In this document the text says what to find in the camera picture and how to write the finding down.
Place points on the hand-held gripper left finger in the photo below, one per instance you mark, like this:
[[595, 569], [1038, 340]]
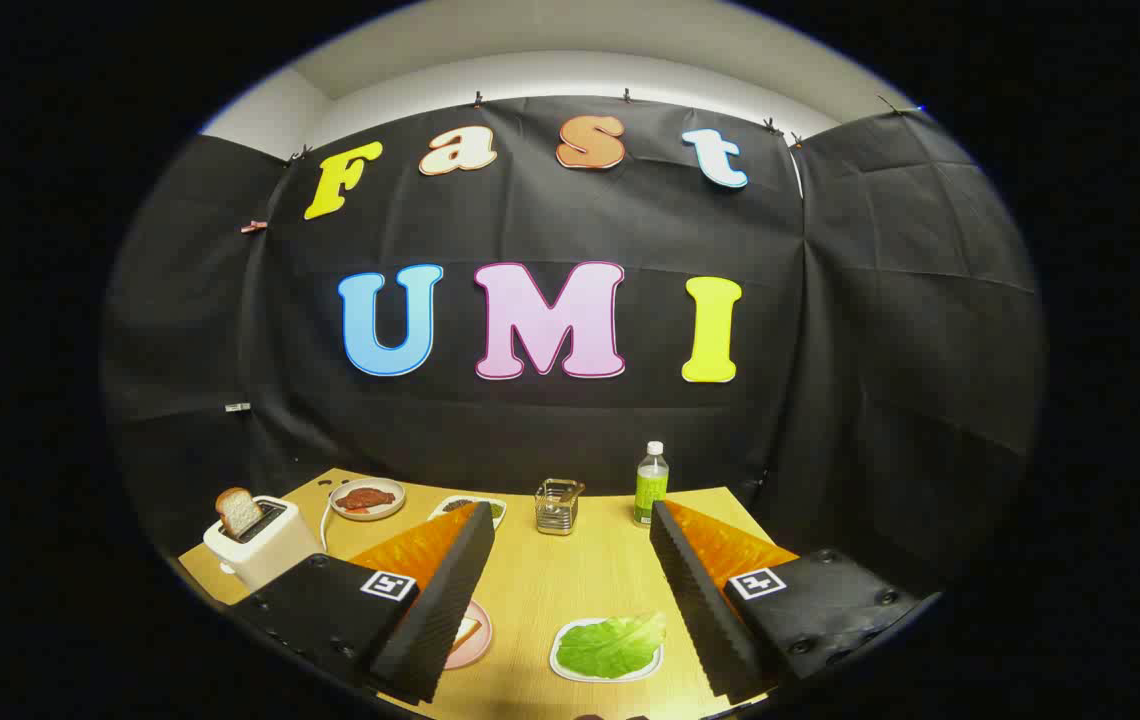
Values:
[[440, 620]]

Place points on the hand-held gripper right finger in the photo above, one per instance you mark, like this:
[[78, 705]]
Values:
[[700, 610]]

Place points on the green lettuce leaf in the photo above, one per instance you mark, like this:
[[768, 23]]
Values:
[[610, 645]]

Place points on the toasted bread slice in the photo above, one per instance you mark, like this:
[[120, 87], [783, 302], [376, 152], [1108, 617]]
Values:
[[238, 512]]

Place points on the pink round plate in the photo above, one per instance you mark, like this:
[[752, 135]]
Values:
[[480, 652]]

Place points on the white leaf-shaped plate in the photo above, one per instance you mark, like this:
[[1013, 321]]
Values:
[[652, 660]]

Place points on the white divided dish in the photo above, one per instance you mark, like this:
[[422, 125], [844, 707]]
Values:
[[495, 510]]

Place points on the round beige plate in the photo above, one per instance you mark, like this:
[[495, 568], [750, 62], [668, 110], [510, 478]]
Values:
[[395, 505]]

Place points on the green label plastic bottle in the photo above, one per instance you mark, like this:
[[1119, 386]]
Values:
[[650, 490]]

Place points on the red-brown meat slice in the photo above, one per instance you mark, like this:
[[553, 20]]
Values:
[[362, 498]]

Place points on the white toaster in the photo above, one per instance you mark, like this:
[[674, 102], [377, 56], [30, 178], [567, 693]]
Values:
[[265, 555]]

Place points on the black backdrop cloth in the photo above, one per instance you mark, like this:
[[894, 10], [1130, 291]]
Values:
[[530, 220]]

